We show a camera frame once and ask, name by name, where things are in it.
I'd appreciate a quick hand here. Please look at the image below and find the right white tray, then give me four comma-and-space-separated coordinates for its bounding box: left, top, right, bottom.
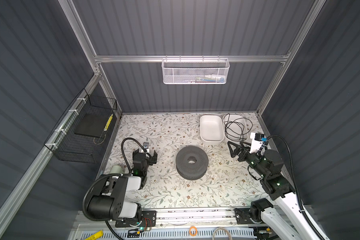
223, 114, 250, 142

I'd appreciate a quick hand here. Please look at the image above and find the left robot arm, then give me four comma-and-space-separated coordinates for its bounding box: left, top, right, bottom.
82, 137, 158, 240

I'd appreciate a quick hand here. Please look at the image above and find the left white tray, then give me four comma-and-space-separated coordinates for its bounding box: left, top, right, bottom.
200, 115, 225, 145

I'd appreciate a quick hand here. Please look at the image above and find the black wire basket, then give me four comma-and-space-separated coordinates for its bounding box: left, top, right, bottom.
45, 91, 118, 164

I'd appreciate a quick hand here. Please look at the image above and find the black foam pad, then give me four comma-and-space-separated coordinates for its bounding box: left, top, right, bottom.
74, 114, 109, 138

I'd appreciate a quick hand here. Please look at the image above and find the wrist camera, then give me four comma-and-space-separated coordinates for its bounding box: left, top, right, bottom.
250, 133, 268, 154
143, 142, 150, 154

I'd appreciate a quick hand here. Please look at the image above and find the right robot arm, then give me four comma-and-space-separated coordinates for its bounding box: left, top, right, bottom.
228, 134, 328, 240

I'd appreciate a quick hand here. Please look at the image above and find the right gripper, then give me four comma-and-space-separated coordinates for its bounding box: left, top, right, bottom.
228, 139, 267, 180

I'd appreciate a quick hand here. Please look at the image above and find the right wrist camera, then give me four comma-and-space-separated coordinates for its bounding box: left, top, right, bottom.
250, 133, 268, 154

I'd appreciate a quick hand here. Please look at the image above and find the dark grey cable spool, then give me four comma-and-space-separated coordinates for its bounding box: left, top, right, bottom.
176, 146, 209, 181

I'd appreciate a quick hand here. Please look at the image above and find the white wire mesh basket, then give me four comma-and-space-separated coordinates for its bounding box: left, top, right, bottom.
161, 57, 230, 85

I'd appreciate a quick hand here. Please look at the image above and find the black cable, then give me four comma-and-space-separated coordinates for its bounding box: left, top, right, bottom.
222, 113, 254, 142

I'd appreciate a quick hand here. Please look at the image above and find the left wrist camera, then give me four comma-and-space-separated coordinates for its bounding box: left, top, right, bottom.
143, 142, 150, 154

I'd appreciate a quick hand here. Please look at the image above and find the white tray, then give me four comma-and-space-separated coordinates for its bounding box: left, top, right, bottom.
223, 114, 250, 142
200, 115, 225, 145

